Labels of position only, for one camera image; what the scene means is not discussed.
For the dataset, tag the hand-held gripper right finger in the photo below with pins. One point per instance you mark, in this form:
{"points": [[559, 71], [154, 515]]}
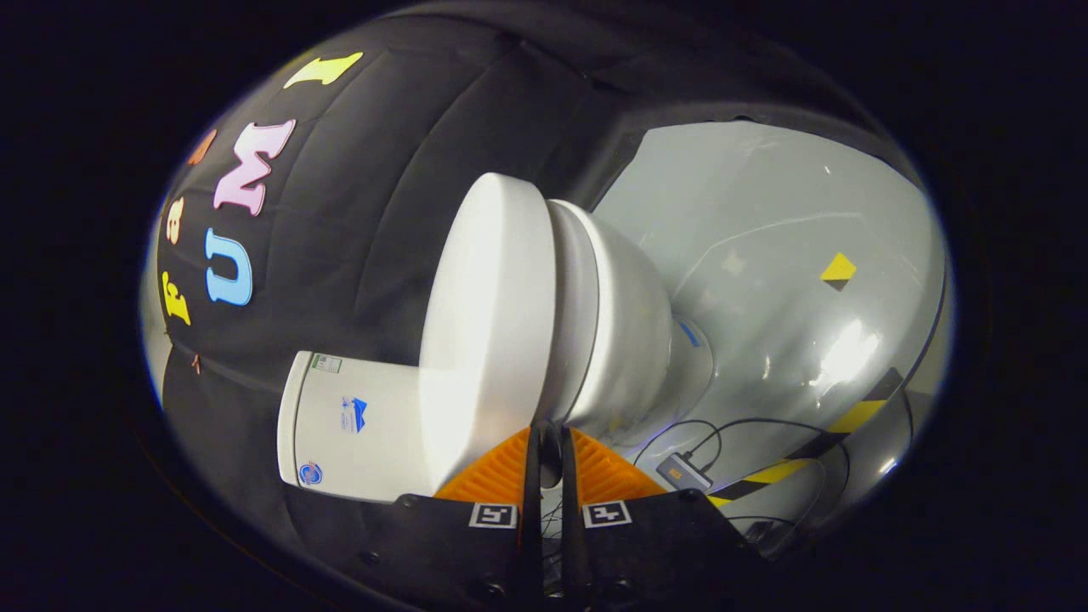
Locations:
{"points": [[571, 527]]}

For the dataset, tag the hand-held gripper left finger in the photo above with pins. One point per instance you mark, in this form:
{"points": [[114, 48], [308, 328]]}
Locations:
{"points": [[533, 510]]}

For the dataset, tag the white toilet lid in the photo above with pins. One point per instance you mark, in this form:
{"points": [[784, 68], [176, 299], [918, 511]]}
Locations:
{"points": [[489, 323]]}

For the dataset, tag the white ceramic toilet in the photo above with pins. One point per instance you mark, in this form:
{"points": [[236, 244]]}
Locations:
{"points": [[374, 425]]}

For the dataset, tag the grey power adapter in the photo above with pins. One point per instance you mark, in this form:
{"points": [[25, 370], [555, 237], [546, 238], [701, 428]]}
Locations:
{"points": [[682, 473]]}

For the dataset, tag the yellow black hazard tape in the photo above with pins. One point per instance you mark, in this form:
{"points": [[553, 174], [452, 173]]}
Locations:
{"points": [[854, 416]]}

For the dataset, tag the black backdrop cloth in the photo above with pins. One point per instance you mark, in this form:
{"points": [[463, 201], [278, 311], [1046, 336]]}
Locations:
{"points": [[357, 212]]}

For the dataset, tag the yellow black diamond sticker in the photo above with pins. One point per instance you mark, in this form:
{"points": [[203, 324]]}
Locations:
{"points": [[838, 270]]}

